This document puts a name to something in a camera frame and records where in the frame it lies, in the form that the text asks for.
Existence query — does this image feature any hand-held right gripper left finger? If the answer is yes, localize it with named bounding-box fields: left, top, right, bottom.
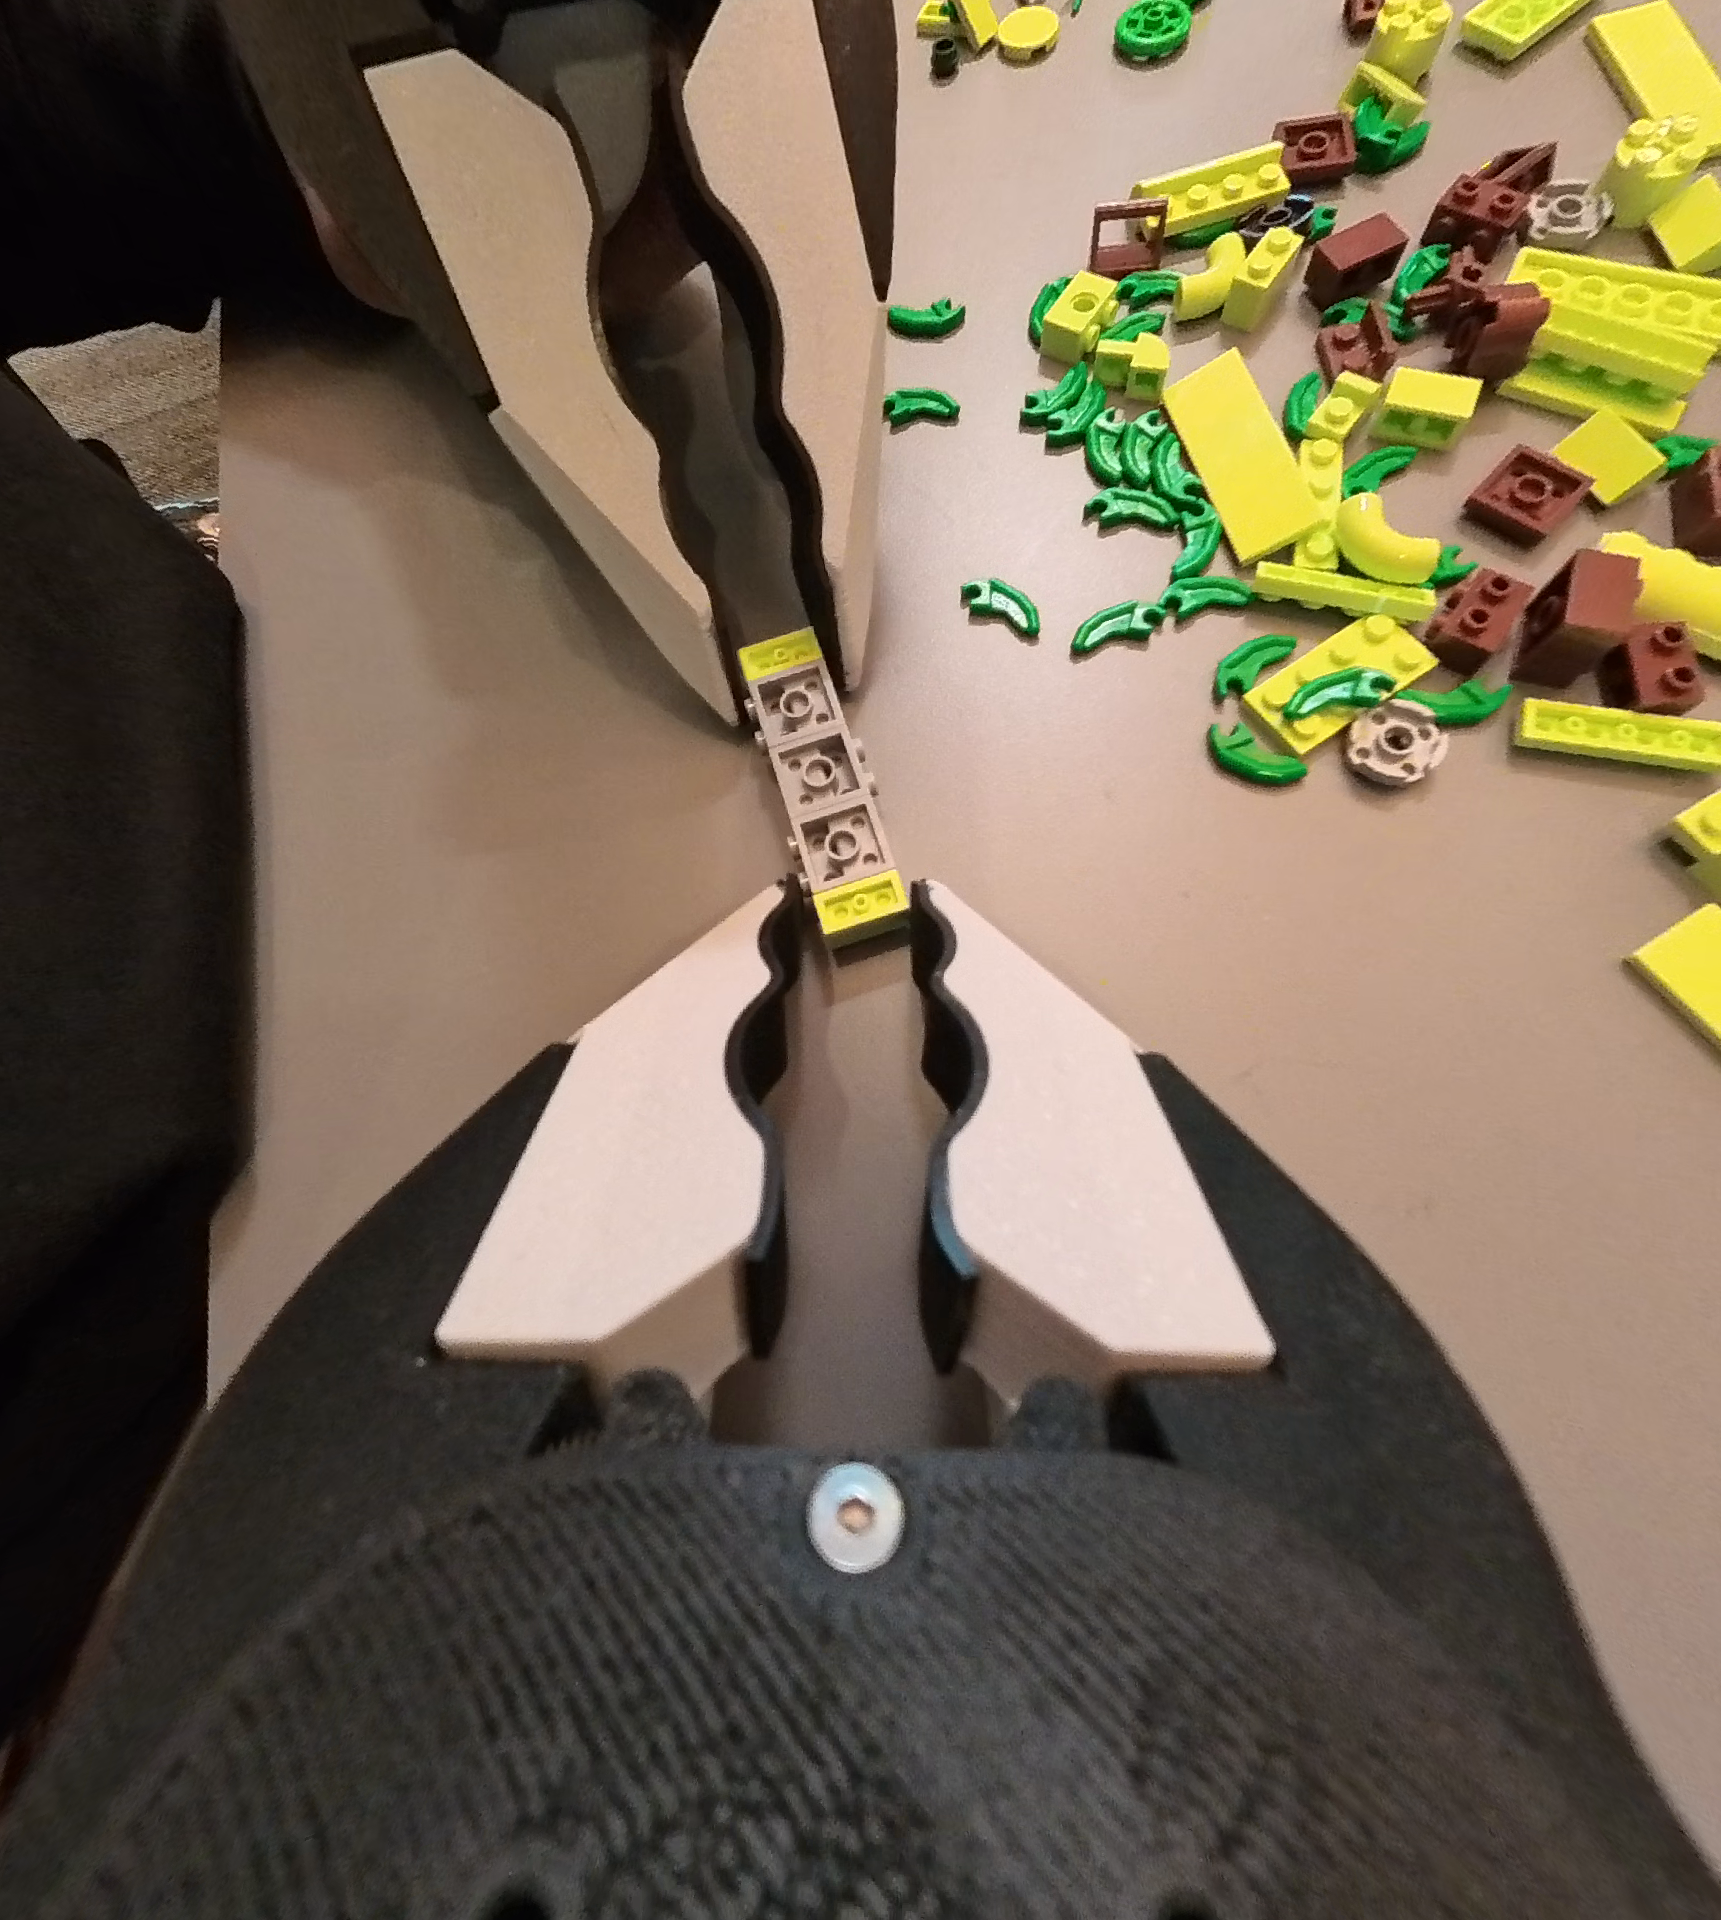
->
left=434, top=879, right=794, bottom=1373

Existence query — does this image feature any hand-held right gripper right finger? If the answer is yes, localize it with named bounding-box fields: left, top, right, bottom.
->
left=914, top=879, right=1280, bottom=1411

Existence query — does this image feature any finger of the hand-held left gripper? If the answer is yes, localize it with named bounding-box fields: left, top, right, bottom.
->
left=364, top=47, right=745, bottom=732
left=671, top=0, right=895, bottom=695

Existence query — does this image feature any lime long studded plate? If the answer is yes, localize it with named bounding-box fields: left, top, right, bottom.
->
left=735, top=629, right=908, bottom=958

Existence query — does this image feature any light grey bracket brick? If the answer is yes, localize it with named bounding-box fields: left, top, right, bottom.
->
left=745, top=666, right=843, bottom=742
left=791, top=807, right=895, bottom=891

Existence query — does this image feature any pile of mixed toy bricks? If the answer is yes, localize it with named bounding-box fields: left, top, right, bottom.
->
left=1025, top=0, right=1721, bottom=905

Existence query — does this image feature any person's left forearm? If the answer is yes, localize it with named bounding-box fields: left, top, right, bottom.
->
left=0, top=0, right=354, bottom=338

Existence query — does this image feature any person's left hand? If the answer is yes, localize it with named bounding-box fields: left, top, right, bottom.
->
left=601, top=176, right=720, bottom=373

